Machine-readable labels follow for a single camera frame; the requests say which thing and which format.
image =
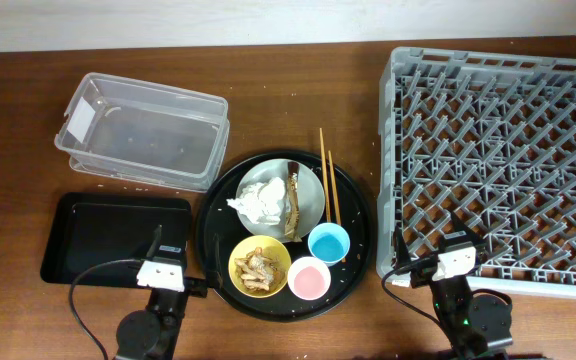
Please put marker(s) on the grey dishwasher rack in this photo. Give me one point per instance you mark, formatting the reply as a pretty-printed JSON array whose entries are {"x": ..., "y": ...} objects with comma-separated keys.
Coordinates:
[{"x": 490, "y": 138}]

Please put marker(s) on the white tissue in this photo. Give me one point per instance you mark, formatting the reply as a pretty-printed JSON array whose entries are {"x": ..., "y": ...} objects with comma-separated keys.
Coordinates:
[{"x": 261, "y": 202}]

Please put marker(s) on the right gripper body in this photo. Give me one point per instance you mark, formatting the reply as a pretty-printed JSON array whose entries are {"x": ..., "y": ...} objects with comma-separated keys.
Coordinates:
[{"x": 423, "y": 275}]

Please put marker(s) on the grey plate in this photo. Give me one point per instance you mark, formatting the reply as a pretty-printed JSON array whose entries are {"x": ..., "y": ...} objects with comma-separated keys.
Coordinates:
[{"x": 311, "y": 198}]

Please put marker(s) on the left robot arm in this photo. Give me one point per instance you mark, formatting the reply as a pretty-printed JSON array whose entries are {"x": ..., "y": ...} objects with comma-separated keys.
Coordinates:
[{"x": 152, "y": 333}]

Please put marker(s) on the clear plastic bin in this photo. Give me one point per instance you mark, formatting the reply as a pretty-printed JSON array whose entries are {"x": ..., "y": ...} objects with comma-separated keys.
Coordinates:
[{"x": 145, "y": 132}]

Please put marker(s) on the brown snack wrapper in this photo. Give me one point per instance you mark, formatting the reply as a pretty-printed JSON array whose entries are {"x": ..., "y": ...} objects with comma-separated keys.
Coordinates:
[{"x": 292, "y": 215}]

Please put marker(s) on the round black tray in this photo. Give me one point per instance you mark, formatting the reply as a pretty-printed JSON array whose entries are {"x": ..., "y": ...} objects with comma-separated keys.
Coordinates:
[{"x": 218, "y": 231}]

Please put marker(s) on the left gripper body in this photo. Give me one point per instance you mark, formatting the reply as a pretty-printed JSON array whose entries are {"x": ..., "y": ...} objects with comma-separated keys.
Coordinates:
[{"x": 194, "y": 286}]

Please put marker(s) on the blue cup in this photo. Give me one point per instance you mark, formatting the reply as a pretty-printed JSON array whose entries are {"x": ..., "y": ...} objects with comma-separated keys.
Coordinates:
[{"x": 329, "y": 242}]

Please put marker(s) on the black rectangular tray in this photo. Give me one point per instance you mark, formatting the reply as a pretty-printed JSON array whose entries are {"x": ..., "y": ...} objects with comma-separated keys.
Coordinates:
[{"x": 91, "y": 228}]

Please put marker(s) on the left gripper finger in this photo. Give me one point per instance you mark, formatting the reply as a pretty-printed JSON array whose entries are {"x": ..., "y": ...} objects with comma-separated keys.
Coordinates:
[
  {"x": 215, "y": 277},
  {"x": 154, "y": 248}
]

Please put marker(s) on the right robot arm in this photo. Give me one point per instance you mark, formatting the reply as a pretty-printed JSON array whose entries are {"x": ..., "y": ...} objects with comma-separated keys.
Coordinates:
[{"x": 476, "y": 322}]

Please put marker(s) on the yellow bowl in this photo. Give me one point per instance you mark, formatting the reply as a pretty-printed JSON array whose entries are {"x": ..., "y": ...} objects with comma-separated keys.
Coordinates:
[{"x": 264, "y": 242}]

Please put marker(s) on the pink cup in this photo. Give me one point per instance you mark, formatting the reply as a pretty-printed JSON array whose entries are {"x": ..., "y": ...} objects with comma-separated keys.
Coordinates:
[{"x": 309, "y": 278}]

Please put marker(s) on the wooden chopstick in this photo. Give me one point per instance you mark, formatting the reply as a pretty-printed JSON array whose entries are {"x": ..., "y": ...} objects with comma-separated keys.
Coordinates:
[
  {"x": 333, "y": 209},
  {"x": 324, "y": 176}
]

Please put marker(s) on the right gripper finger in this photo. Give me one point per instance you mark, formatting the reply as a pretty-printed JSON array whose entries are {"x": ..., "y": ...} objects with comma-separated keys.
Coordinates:
[
  {"x": 462, "y": 233},
  {"x": 402, "y": 257}
]

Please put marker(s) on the food scraps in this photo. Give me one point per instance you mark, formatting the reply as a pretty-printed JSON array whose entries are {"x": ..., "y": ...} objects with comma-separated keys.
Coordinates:
[{"x": 259, "y": 273}]

